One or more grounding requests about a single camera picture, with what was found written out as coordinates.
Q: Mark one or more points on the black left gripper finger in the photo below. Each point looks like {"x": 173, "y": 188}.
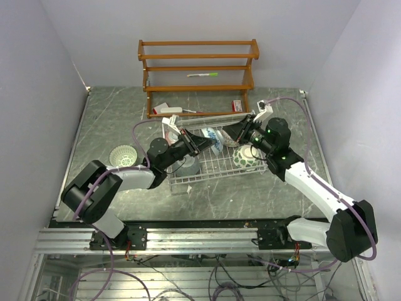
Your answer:
{"x": 202, "y": 143}
{"x": 191, "y": 142}

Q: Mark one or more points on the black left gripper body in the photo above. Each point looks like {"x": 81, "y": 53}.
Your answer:
{"x": 179, "y": 150}

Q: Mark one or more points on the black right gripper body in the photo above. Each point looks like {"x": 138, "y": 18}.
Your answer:
{"x": 257, "y": 136}

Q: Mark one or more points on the blue floral white bowl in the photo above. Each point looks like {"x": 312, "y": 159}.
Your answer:
{"x": 214, "y": 134}

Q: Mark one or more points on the blue dotted bowl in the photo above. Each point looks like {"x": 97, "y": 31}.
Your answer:
{"x": 188, "y": 166}

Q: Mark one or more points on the white wire dish rack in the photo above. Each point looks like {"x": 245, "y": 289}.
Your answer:
{"x": 212, "y": 167}

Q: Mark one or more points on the teal pattern cream bowl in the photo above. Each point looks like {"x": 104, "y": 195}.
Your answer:
{"x": 123, "y": 156}

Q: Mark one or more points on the red floral pattern bowl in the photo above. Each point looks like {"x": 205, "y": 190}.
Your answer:
{"x": 171, "y": 137}

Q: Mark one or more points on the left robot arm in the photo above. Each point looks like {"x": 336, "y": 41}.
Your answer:
{"x": 92, "y": 191}

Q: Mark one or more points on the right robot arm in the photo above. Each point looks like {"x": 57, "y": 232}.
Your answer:
{"x": 350, "y": 230}

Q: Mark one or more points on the wooden shelf rack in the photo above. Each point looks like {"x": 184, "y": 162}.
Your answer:
{"x": 166, "y": 64}

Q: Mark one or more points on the purple pattern cream bowl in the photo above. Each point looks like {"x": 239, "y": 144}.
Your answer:
{"x": 227, "y": 140}

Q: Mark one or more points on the red white small box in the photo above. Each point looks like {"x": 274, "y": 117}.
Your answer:
{"x": 237, "y": 106}

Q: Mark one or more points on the green leaf pattern bowl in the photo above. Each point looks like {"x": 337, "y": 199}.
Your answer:
{"x": 244, "y": 157}

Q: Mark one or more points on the red tipped pen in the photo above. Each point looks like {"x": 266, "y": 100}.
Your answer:
{"x": 191, "y": 111}

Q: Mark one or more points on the white rectangular eraser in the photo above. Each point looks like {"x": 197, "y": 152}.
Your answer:
{"x": 171, "y": 110}

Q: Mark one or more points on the red white card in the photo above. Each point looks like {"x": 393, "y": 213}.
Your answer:
{"x": 159, "y": 108}

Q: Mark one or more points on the green capped marker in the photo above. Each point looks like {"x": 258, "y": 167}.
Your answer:
{"x": 202, "y": 75}

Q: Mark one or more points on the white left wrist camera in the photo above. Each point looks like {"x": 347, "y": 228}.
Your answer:
{"x": 171, "y": 123}

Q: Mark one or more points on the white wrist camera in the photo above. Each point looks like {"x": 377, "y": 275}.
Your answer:
{"x": 171, "y": 123}
{"x": 265, "y": 110}

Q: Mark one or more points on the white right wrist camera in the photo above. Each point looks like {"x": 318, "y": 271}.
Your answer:
{"x": 265, "y": 110}

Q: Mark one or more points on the aluminium mounting rail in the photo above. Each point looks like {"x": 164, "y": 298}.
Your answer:
{"x": 169, "y": 241}

